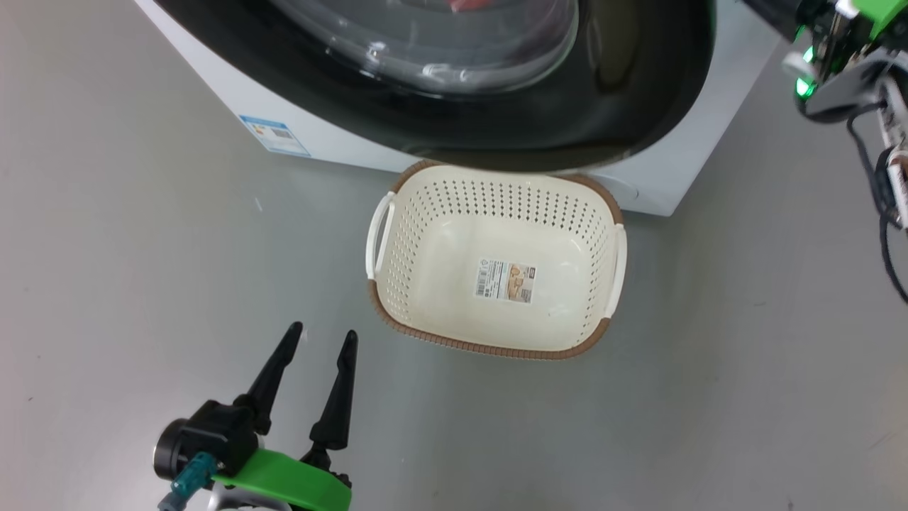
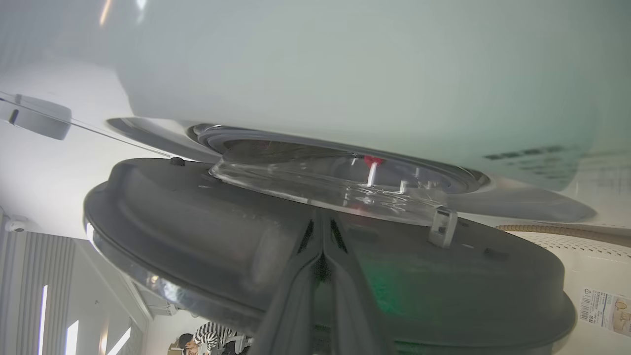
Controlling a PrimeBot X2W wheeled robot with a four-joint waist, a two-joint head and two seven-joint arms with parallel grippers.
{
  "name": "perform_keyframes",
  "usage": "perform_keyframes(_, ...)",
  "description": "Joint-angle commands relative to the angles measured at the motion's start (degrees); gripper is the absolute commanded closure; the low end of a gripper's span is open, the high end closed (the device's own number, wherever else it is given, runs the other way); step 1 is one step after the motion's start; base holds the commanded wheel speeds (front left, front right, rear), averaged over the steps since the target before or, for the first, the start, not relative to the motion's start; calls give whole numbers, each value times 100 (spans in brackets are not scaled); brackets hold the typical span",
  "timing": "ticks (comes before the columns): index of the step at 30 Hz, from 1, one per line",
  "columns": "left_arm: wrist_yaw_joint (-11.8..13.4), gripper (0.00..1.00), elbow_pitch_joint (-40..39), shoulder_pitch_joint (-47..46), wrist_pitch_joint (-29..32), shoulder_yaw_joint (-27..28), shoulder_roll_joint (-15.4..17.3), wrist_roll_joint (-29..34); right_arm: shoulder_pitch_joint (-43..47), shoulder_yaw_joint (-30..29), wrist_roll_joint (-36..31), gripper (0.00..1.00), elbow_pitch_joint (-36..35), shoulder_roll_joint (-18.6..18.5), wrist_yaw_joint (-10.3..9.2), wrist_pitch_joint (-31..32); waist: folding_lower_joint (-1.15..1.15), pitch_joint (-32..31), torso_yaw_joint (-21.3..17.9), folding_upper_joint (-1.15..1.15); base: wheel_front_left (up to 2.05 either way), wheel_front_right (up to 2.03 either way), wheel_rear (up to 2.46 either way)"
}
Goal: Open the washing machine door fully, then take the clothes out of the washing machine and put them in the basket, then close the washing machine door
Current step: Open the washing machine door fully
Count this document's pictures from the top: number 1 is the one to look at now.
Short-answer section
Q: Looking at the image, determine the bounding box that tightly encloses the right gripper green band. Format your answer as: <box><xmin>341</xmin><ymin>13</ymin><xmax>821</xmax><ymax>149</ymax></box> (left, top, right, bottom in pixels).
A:
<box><xmin>741</xmin><ymin>0</ymin><xmax>908</xmax><ymax>123</ymax></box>

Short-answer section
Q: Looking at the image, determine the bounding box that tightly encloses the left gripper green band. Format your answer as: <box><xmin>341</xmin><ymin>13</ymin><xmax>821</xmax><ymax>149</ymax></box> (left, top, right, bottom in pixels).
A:
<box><xmin>155</xmin><ymin>322</ymin><xmax>358</xmax><ymax>511</ymax></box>

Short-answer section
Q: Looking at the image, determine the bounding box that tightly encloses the black glass washing machine door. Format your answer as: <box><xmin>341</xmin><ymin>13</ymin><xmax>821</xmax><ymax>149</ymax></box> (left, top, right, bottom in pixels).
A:
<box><xmin>153</xmin><ymin>0</ymin><xmax>717</xmax><ymax>173</ymax></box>

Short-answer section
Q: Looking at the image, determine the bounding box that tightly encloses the cream perforated laundry basket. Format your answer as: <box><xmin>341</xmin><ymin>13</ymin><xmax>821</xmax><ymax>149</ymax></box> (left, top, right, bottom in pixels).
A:
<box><xmin>365</xmin><ymin>160</ymin><xmax>627</xmax><ymax>361</ymax></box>

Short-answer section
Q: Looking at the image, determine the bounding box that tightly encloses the product label sticker in basket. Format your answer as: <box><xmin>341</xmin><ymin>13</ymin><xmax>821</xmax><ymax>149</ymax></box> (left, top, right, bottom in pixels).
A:
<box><xmin>474</xmin><ymin>258</ymin><xmax>536</xmax><ymax>304</ymax></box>

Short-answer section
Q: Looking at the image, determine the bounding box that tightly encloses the white front-load washing machine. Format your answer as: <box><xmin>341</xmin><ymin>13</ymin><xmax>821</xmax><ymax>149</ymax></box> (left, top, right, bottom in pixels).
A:
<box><xmin>135</xmin><ymin>0</ymin><xmax>781</xmax><ymax>217</ymax></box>

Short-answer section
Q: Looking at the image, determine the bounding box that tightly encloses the round drain filter cover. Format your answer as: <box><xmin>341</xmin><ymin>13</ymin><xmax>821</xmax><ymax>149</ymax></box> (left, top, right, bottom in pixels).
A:
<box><xmin>589</xmin><ymin>172</ymin><xmax>639</xmax><ymax>208</ymax></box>

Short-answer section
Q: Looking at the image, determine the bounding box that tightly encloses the blue energy label sticker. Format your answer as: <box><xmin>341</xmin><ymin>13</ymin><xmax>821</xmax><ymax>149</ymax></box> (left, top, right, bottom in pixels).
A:
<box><xmin>239</xmin><ymin>114</ymin><xmax>311</xmax><ymax>158</ymax></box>

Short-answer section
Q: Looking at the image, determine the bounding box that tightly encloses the teal plug cable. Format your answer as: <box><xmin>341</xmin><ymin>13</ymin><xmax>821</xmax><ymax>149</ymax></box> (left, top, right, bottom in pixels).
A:
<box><xmin>157</xmin><ymin>454</ymin><xmax>217</xmax><ymax>511</ymax></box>

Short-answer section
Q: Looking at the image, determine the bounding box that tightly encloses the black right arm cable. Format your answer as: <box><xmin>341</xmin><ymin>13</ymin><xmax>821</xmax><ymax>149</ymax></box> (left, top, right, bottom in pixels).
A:
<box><xmin>844</xmin><ymin>99</ymin><xmax>908</xmax><ymax>306</ymax></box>

